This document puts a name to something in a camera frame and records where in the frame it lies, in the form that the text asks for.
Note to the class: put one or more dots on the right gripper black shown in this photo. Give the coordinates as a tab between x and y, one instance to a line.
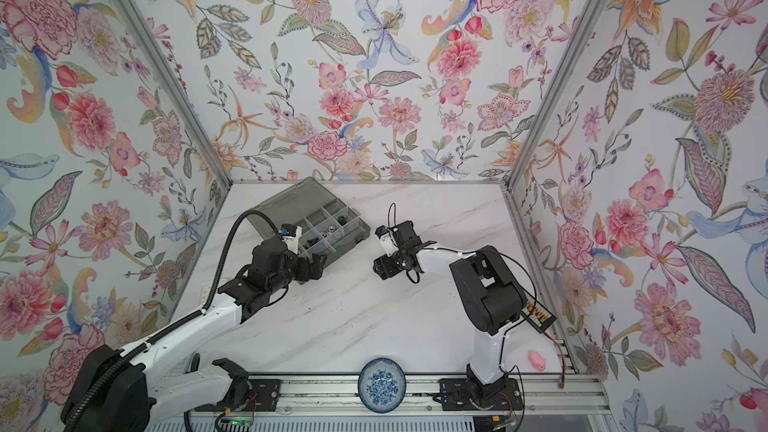
385	267

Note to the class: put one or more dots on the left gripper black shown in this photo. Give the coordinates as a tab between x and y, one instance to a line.
308	273

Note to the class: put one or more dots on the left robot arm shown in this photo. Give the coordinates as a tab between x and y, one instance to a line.
128	389

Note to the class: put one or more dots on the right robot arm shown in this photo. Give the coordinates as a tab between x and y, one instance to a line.
493	299

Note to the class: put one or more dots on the grey plastic organizer box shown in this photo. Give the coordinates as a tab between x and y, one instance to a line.
313	207

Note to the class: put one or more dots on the blue white patterned plate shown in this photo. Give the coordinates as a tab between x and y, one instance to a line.
381	385

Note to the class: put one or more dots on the black remote with buttons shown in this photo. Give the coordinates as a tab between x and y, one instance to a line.
537	315

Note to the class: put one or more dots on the pink eraser toy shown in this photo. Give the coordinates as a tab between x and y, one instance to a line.
537	361

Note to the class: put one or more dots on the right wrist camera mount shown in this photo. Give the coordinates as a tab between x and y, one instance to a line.
386	240

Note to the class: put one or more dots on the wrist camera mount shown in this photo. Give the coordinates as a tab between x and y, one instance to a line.
291	234
386	240

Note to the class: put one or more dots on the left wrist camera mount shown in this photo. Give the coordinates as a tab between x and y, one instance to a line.
291	234

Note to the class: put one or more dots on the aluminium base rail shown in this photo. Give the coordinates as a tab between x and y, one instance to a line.
337	395

